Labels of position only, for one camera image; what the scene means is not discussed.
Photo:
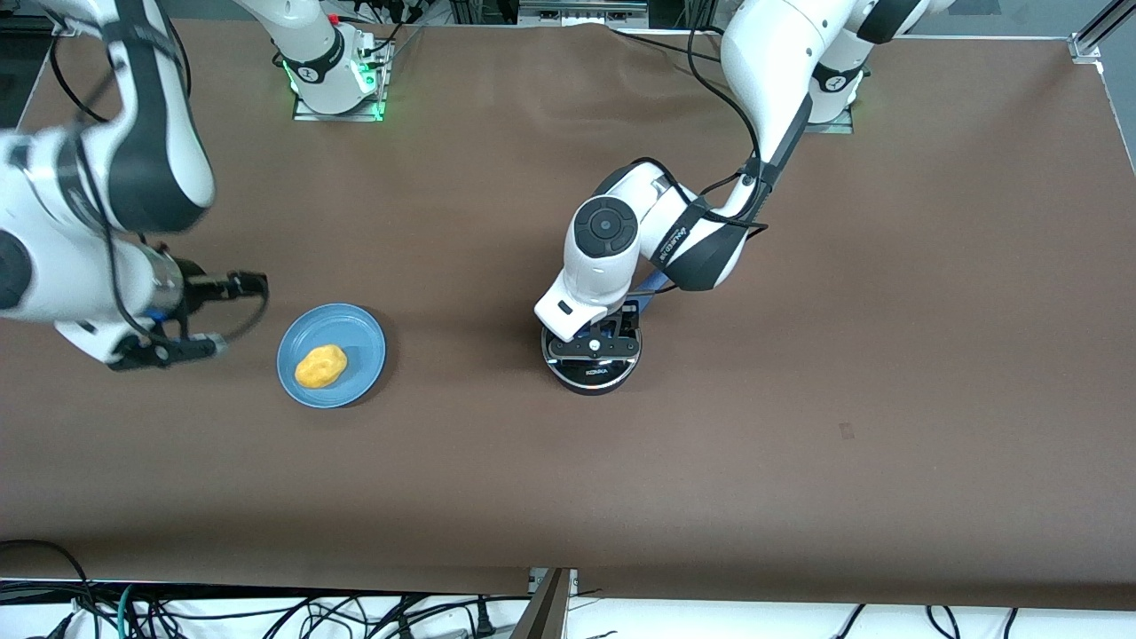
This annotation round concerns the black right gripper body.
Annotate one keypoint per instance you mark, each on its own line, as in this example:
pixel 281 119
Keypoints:
pixel 202 286

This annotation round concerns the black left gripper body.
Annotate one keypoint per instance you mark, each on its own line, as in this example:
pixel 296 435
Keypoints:
pixel 627 321

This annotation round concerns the yellow potato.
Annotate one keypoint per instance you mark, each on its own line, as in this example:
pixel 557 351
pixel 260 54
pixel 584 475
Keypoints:
pixel 321 366

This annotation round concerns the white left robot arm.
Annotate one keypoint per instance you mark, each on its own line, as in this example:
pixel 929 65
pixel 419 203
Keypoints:
pixel 763 53

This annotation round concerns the blue round plate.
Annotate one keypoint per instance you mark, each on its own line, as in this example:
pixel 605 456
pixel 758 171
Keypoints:
pixel 359 337

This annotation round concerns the brown table cover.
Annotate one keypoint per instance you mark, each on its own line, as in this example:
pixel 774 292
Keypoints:
pixel 532 488

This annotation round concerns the aluminium profile beam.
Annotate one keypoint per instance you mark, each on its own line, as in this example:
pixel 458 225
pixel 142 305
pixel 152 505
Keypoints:
pixel 546 612

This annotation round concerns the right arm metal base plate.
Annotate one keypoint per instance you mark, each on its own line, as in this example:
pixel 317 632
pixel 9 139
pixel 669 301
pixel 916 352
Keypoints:
pixel 306 114

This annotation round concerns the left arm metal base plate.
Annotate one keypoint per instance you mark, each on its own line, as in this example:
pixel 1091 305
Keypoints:
pixel 843 128

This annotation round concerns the aluminium corner frame profile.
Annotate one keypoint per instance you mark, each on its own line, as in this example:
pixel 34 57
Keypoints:
pixel 1088 44

